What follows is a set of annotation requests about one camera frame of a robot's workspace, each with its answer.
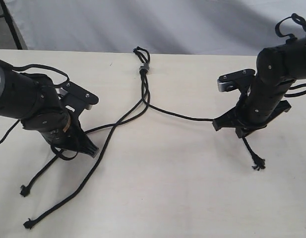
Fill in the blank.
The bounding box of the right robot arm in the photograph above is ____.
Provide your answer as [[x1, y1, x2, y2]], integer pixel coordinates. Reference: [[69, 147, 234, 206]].
[[212, 37, 306, 138]]

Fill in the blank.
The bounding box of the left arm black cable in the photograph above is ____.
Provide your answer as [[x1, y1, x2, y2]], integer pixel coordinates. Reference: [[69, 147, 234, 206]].
[[0, 63, 79, 162]]

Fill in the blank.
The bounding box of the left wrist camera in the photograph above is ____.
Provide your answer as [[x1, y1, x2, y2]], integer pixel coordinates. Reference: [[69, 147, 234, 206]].
[[59, 82, 99, 118]]

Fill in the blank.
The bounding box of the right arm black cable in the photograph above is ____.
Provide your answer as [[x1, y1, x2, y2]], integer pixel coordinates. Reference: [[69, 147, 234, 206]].
[[274, 13, 306, 97]]

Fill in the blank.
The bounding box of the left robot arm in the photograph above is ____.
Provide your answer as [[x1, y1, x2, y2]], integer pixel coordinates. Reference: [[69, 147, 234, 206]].
[[0, 60, 99, 157]]

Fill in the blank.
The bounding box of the grey backdrop cloth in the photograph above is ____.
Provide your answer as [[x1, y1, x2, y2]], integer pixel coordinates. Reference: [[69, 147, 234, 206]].
[[6, 0, 306, 56]]

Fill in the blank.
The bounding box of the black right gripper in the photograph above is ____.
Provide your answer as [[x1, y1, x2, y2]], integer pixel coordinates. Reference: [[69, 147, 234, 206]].
[[212, 74, 292, 138]]

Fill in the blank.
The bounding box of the black stand pole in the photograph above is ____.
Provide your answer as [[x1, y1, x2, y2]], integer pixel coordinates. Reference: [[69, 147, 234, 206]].
[[0, 0, 23, 50]]

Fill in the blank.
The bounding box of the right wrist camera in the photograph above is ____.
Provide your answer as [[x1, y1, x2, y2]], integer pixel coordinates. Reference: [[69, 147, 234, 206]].
[[217, 69, 255, 93]]

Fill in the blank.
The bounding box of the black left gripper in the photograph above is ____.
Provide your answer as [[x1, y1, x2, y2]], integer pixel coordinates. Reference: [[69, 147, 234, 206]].
[[21, 111, 98, 158]]

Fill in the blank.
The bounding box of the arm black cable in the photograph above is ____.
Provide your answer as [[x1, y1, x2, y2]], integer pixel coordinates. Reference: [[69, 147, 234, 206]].
[[0, 63, 79, 162], [274, 13, 306, 97]]

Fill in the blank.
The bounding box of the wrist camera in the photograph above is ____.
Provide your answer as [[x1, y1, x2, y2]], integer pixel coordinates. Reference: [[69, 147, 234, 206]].
[[59, 82, 99, 118], [217, 69, 255, 93]]

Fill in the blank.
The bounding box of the grey metal cable ferrule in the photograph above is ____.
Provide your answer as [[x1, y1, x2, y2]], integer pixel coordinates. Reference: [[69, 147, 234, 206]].
[[139, 63, 150, 74]]

